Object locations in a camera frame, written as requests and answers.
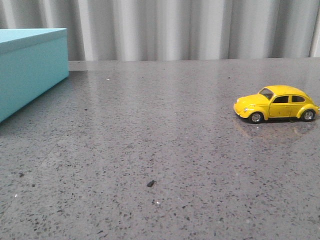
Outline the small black debris piece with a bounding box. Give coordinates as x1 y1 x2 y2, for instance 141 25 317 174
146 180 156 187

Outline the yellow toy beetle car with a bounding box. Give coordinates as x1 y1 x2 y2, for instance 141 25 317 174
233 85 320 124

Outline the light blue storage box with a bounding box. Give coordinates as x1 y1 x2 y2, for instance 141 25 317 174
0 28 69 121

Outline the grey pleated curtain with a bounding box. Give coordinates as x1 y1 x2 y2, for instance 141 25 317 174
0 0 320 61

